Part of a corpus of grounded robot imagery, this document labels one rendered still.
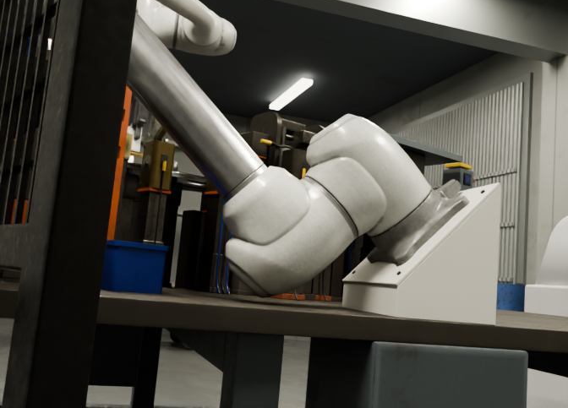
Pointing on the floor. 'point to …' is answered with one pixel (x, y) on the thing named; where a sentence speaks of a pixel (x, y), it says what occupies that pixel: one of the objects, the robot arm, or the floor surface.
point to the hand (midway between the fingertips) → (133, 139)
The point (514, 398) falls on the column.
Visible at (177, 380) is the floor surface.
